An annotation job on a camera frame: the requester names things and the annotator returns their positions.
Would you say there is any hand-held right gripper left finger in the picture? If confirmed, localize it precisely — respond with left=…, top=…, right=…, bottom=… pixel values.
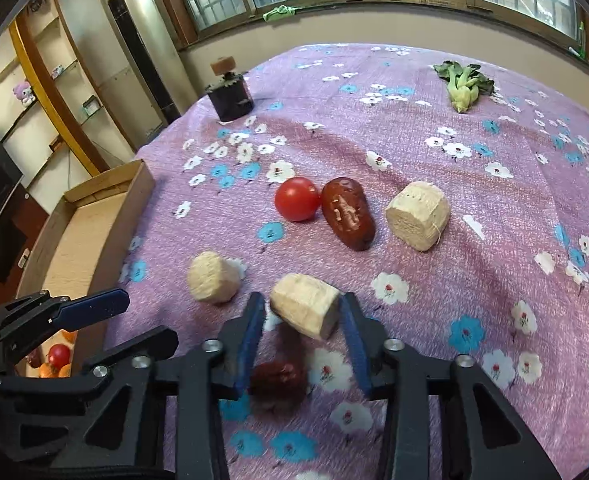
left=154, top=292, right=266, bottom=480

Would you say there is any large beige yam chunk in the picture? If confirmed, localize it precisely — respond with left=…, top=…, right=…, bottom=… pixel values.
left=386, top=182, right=451, bottom=252

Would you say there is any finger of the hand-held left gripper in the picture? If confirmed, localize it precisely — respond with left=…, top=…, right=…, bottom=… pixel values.
left=0, top=325, right=180, bottom=463
left=0, top=289, right=130, bottom=361

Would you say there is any cardboard box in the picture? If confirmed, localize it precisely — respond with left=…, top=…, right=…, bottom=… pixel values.
left=14, top=160, right=155, bottom=378

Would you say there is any green bok choy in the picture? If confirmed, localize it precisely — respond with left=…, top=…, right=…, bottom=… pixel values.
left=433, top=61, right=495, bottom=113

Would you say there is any black jar with cork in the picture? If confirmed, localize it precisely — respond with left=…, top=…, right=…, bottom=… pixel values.
left=207, top=57, right=254, bottom=123

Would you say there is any tower air conditioner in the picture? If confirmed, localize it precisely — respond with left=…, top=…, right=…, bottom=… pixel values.
left=99, top=0, right=198, bottom=147

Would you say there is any green cloth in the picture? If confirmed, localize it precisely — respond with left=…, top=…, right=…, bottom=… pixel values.
left=263, top=5, right=298, bottom=23

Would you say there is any wall shelf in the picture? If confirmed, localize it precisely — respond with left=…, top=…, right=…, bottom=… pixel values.
left=9, top=0, right=106, bottom=181

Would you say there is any dark red jujube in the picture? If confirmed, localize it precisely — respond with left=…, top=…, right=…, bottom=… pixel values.
left=249, top=360, right=308, bottom=411

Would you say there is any purple plush toy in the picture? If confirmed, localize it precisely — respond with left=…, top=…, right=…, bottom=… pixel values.
left=13, top=80, right=36, bottom=106

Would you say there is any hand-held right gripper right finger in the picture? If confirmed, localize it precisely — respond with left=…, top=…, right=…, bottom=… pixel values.
left=342, top=292, right=560, bottom=480

